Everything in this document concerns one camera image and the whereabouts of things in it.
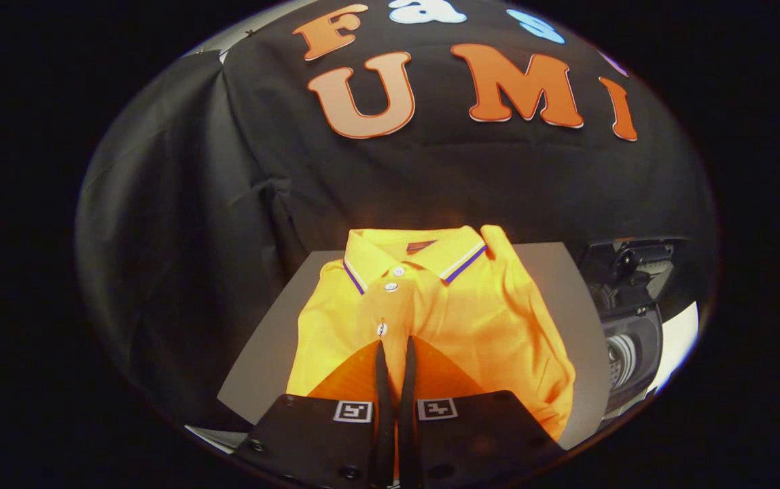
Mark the grey washing machine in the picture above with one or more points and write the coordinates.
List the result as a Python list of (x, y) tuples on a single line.
[(634, 353)]

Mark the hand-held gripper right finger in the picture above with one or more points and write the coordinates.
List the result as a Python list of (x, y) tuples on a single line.
[(409, 421)]

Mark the orange polo shirt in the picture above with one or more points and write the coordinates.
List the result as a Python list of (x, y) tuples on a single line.
[(485, 319)]

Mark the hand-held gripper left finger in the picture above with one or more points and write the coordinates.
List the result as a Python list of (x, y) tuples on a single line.
[(383, 421)]

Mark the white panel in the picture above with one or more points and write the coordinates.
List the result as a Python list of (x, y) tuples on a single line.
[(681, 339)]

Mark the black backdrop cloth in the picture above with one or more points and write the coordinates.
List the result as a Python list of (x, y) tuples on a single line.
[(431, 176)]

